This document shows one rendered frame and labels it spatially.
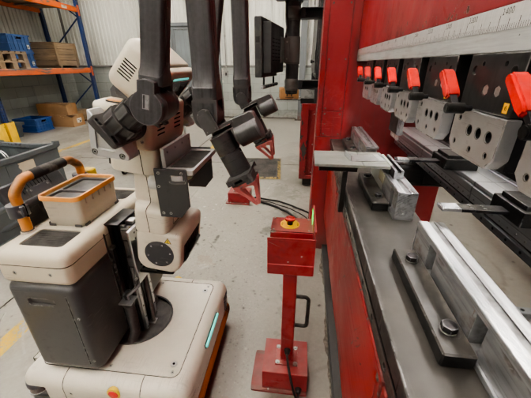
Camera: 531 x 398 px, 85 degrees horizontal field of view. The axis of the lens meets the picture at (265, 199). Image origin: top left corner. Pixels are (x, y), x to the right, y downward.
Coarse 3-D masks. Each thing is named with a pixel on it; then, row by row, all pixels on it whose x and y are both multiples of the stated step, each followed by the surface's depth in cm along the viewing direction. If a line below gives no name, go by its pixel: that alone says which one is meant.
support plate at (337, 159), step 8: (320, 152) 117; (328, 152) 117; (336, 152) 117; (344, 152) 117; (352, 152) 117; (360, 152) 117; (368, 152) 117; (376, 152) 117; (320, 160) 108; (328, 160) 108; (336, 160) 108; (344, 160) 108; (376, 168) 102; (384, 168) 102
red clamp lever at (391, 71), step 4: (388, 68) 89; (392, 68) 88; (388, 72) 88; (392, 72) 88; (388, 76) 88; (392, 76) 87; (396, 76) 87; (388, 80) 88; (392, 80) 87; (396, 80) 87; (392, 84) 86; (388, 88) 86; (392, 88) 85; (396, 88) 85; (400, 88) 85; (388, 92) 86; (392, 92) 86; (396, 92) 86
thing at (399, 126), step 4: (392, 112) 106; (392, 116) 106; (392, 120) 105; (396, 120) 101; (400, 120) 98; (392, 124) 105; (396, 124) 101; (400, 124) 99; (392, 128) 105; (396, 128) 100; (400, 128) 99; (392, 132) 108; (396, 132) 100; (400, 132) 100; (392, 136) 107; (396, 136) 103; (396, 140) 103
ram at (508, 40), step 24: (384, 0) 115; (408, 0) 86; (432, 0) 69; (456, 0) 58; (480, 0) 49; (504, 0) 43; (384, 24) 112; (408, 24) 85; (432, 24) 68; (360, 48) 162; (408, 48) 84; (432, 48) 67; (456, 48) 57; (480, 48) 48; (504, 48) 43; (528, 48) 38
